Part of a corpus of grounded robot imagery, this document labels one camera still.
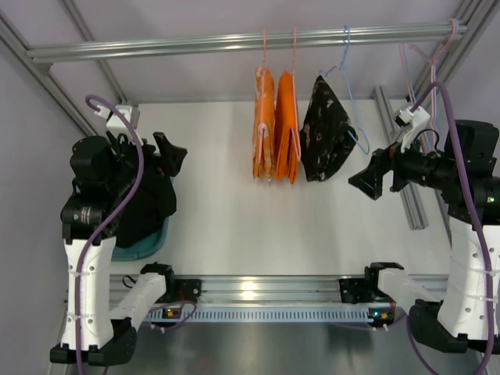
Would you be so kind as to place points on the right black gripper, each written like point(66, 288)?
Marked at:
point(387, 168)

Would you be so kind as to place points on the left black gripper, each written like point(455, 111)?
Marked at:
point(166, 152)

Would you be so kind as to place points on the orange white tie-dye trousers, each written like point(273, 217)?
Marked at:
point(263, 160)

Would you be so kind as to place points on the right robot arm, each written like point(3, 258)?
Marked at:
point(459, 321)

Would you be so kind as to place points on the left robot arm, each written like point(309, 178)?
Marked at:
point(122, 195)

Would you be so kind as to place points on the black patterned trousers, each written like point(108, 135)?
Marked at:
point(327, 137)

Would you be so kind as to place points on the plain orange trousers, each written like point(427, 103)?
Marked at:
point(286, 163)

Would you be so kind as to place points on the pink hanger at right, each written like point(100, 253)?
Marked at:
point(433, 63)

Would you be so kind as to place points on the black garment in basket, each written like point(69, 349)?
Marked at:
point(145, 212)

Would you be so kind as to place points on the teal plastic basket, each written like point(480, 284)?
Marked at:
point(143, 249)

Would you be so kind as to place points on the blue wire hanger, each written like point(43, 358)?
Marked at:
point(342, 69)

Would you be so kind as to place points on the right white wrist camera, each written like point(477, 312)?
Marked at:
point(411, 123)

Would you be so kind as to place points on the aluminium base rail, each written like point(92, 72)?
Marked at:
point(274, 290)

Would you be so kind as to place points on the aluminium hanging rail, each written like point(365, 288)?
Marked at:
point(95, 50)

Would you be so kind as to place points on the white slotted cable duct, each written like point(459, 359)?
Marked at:
point(317, 314)

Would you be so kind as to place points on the right aluminium frame post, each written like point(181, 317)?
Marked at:
point(474, 18)

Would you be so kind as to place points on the aluminium frame post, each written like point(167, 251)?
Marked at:
point(27, 25)
point(474, 18)

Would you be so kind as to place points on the left aluminium frame post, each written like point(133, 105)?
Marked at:
point(27, 25)

